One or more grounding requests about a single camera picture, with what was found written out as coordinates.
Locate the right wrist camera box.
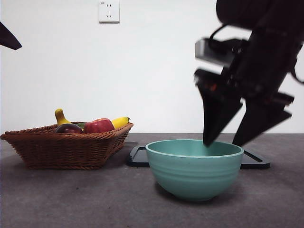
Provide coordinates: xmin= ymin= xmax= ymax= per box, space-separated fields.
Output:
xmin=195 ymin=38 xmax=247 ymax=66

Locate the white wall power socket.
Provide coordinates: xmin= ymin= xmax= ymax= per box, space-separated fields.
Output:
xmin=98 ymin=0 xmax=120 ymax=25

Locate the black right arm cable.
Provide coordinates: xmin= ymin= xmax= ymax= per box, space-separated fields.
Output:
xmin=209 ymin=23 xmax=238 ymax=52

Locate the brown wicker basket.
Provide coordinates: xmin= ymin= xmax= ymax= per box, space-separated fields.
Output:
xmin=0 ymin=122 xmax=134 ymax=171

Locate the red apple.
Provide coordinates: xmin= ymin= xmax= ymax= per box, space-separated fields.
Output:
xmin=83 ymin=118 xmax=115 ymax=134

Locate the yellow banana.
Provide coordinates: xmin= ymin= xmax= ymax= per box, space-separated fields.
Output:
xmin=54 ymin=108 xmax=131 ymax=130

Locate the teal ribbed bowl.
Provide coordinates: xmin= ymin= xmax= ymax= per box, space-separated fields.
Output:
xmin=145 ymin=139 xmax=245 ymax=202

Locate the dark purple plum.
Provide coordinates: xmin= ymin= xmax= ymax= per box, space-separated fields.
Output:
xmin=53 ymin=123 xmax=84 ymax=134

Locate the black rectangular tray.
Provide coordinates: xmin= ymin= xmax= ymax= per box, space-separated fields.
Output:
xmin=125 ymin=145 xmax=271 ymax=170

